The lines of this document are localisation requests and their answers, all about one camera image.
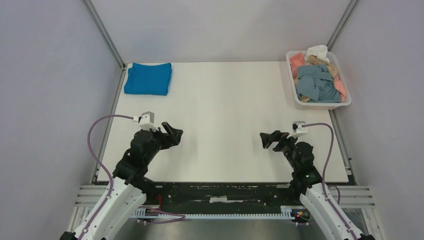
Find pink t-shirt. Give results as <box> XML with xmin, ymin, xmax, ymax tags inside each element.
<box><xmin>289</xmin><ymin>52</ymin><xmax>346</xmax><ymax>103</ymax></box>

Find white plastic basket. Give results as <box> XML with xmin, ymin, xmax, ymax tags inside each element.
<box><xmin>286</xmin><ymin>50</ymin><xmax>352</xmax><ymax>110</ymax></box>

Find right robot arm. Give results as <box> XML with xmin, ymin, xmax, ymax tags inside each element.
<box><xmin>259</xmin><ymin>130</ymin><xmax>374</xmax><ymax>240</ymax></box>

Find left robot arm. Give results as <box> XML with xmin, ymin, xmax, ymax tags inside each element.
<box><xmin>60</xmin><ymin>122</ymin><xmax>184</xmax><ymax>240</ymax></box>

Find folded bright blue t-shirt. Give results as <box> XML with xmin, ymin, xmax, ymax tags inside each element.
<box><xmin>123</xmin><ymin>63</ymin><xmax>173</xmax><ymax>96</ymax></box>

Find aluminium frame rails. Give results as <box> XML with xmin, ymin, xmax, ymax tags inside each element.
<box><xmin>64</xmin><ymin>183</ymin><xmax>385</xmax><ymax>240</ymax></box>

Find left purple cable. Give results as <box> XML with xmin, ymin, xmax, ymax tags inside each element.
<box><xmin>75</xmin><ymin>114</ymin><xmax>186</xmax><ymax>240</ymax></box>

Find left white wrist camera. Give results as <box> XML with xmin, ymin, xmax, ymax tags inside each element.
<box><xmin>132</xmin><ymin>111</ymin><xmax>159</xmax><ymax>132</ymax></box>

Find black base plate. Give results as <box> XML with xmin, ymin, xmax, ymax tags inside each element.
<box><xmin>145</xmin><ymin>182</ymin><xmax>301</xmax><ymax>214</ymax></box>

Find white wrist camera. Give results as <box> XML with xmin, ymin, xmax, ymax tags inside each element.
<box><xmin>132</xmin><ymin>111</ymin><xmax>159</xmax><ymax>132</ymax></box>
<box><xmin>287</xmin><ymin>121</ymin><xmax>308</xmax><ymax>139</ymax></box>

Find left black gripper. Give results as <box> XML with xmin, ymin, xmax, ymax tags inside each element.
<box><xmin>144</xmin><ymin>121</ymin><xmax>183</xmax><ymax>164</ymax></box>

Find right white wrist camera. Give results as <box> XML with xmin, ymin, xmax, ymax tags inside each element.
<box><xmin>287</xmin><ymin>121</ymin><xmax>308</xmax><ymax>139</ymax></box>

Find purple cable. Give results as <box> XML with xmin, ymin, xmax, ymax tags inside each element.
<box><xmin>291</xmin><ymin>122</ymin><xmax>359</xmax><ymax>240</ymax></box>
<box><xmin>75</xmin><ymin>114</ymin><xmax>186</xmax><ymax>240</ymax></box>

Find white t-shirt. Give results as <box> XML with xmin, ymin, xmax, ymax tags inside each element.
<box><xmin>304</xmin><ymin>45</ymin><xmax>330</xmax><ymax>63</ymax></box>

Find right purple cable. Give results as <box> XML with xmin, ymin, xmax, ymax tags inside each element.
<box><xmin>291</xmin><ymin>122</ymin><xmax>359</xmax><ymax>240</ymax></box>

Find white cable duct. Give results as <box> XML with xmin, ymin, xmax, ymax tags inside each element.
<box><xmin>130</xmin><ymin>207</ymin><xmax>303</xmax><ymax>221</ymax></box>

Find beige t-shirt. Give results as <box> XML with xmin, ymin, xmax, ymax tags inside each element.
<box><xmin>299</xmin><ymin>55</ymin><xmax>339</xmax><ymax>103</ymax></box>

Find grey-blue t-shirt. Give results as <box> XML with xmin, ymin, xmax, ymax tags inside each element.
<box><xmin>295</xmin><ymin>64</ymin><xmax>342</xmax><ymax>104</ymax></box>

